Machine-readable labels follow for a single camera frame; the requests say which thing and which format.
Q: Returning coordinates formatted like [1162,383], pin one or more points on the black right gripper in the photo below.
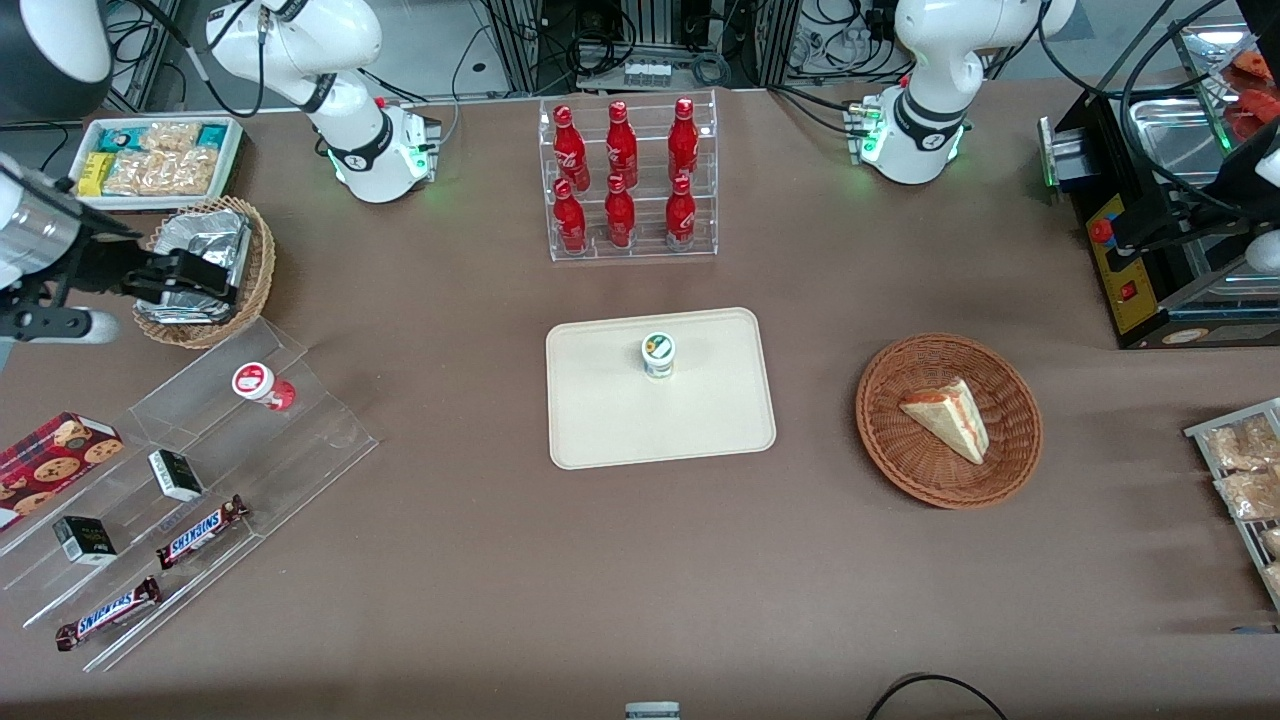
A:
[103,264]

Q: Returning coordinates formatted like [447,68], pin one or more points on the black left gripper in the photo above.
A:
[1178,226]

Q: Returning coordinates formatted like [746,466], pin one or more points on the green gum container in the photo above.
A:
[658,355]

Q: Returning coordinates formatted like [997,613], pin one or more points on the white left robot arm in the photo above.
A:
[930,120]

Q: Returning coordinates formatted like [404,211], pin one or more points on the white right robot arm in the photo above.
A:
[350,140]

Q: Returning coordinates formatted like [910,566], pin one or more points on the red gum container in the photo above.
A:
[262,385]

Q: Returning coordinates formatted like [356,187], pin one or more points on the tray of packaged snacks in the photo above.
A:
[1200,432]

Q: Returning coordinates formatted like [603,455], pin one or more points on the cream plastic tray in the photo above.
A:
[620,420]

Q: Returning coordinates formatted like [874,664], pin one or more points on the stacked foil trays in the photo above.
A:
[215,235]

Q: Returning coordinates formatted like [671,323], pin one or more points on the oval wicker basket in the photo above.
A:
[262,270]

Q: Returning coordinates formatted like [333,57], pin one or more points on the steel warmer pan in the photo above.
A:
[1170,135]

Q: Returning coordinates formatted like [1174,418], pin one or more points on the white plastic crate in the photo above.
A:
[150,205]

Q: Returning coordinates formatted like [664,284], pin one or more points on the black food warmer yellow panel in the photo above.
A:
[1125,295]

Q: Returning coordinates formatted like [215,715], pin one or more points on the clear bag of crackers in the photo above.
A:
[160,175]
[170,138]

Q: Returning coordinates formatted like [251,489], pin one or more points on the red wrapped food item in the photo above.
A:
[1255,66]
[1252,112]

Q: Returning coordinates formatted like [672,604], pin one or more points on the yellow snack box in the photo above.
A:
[96,173]

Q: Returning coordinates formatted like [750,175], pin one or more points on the teal snack packet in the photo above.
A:
[116,138]
[211,135]

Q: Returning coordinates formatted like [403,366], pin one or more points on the clear acrylic stepped shelf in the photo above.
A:
[300,440]

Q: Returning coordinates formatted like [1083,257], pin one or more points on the small black box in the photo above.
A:
[84,540]
[175,475]

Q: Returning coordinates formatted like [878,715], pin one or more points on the red tartan cookie box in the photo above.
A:
[55,455]

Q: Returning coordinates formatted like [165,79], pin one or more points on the bagged bread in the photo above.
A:
[1273,541]
[1242,445]
[1252,494]
[1275,580]

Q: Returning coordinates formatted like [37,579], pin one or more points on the Snickers bar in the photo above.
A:
[108,612]
[203,530]

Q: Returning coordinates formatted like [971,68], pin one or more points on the wrapped triangle sandwich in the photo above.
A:
[950,418]

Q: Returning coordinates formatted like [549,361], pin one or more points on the round brown wicker basket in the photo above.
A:
[900,460]

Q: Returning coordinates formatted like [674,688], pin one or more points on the red cola bottle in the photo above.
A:
[620,212]
[569,148]
[683,138]
[570,218]
[621,142]
[680,210]

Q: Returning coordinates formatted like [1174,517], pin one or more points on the clear acrylic bottle rack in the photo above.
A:
[650,250]

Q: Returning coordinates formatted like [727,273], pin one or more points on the white power strip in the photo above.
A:
[648,72]

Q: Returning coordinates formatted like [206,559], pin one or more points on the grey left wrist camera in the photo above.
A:
[1265,250]

